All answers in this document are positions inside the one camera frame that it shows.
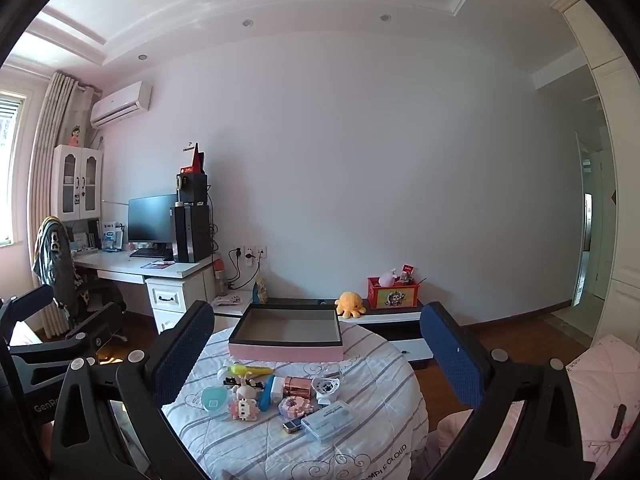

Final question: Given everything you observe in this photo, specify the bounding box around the grey printed jacket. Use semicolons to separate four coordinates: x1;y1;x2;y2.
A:
32;216;81;318

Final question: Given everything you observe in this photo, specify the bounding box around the window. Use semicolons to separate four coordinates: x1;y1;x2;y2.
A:
0;91;26;246

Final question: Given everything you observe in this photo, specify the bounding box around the white desk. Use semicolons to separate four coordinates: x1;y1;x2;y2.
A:
72;250;218;336

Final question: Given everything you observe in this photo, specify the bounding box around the white striped tablecloth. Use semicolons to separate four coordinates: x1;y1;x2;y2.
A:
162;320;431;480

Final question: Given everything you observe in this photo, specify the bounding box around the white toy camera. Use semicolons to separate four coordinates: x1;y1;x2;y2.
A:
311;376;343;404

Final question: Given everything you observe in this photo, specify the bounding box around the black and white low cabinet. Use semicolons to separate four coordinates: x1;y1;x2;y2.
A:
212;290;435;371

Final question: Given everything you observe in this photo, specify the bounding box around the rose gold metallic bottle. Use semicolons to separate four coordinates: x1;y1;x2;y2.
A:
283;376;313;400

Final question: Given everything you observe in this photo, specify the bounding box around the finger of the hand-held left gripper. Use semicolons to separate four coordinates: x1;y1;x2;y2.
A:
0;284;54;322
9;304;126;377

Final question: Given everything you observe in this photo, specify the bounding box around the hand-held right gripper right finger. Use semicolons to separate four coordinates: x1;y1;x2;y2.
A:
419;301;596;480

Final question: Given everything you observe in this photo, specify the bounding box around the white door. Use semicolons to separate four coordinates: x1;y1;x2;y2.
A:
572;132;594;307

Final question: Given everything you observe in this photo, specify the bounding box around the red storage crate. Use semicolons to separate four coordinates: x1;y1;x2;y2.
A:
367;276;420;309

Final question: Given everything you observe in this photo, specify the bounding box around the black computer monitor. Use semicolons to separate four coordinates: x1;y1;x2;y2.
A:
128;194;178;253

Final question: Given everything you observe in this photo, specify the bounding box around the orange octopus plush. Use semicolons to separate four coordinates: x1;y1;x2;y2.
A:
335;291;368;318

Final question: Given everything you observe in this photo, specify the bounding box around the black office chair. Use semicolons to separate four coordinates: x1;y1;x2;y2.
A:
32;216;128;346

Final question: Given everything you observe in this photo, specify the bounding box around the red desk calendar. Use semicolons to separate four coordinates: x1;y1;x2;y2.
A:
180;142;207;175

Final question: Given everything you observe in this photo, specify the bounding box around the yellow highlighter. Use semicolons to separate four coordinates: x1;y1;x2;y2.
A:
230;363;275;377

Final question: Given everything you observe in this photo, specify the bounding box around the pink quilt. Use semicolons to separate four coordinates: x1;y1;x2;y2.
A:
435;335;640;480

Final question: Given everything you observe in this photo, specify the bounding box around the pink block donut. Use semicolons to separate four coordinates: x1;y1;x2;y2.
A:
279;396;311;418

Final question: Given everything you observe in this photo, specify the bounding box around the pink storage box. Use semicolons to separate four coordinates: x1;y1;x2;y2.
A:
228;308;344;362

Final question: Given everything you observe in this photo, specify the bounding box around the white rabbit figure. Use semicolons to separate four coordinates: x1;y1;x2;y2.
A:
234;376;264;397

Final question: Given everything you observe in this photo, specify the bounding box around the white glass-door cabinet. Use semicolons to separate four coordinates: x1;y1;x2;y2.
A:
51;144;104;223

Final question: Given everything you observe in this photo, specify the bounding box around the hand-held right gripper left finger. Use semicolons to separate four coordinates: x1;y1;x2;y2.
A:
50;300;216;480

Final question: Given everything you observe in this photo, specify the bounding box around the cream wardrobe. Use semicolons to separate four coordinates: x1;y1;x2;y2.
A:
550;0;640;351

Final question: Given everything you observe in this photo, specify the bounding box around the blue and white case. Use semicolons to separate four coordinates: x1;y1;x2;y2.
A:
301;401;357;442

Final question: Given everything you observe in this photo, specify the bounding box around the black computer tower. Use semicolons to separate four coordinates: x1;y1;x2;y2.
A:
170;204;213;263

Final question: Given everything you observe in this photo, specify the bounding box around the beige curtain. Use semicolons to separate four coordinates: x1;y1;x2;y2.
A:
27;71;103;340

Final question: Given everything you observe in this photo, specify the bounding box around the black speaker box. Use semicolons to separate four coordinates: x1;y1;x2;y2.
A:
176;172;208;206

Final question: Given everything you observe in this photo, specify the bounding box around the pink block figure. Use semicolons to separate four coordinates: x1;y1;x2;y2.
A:
229;397;260;422

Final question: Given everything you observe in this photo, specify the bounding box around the black power cable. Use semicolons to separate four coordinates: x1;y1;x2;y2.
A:
227;247;247;292

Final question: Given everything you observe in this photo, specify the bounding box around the white air conditioner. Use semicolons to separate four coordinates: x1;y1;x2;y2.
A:
90;81;152;128

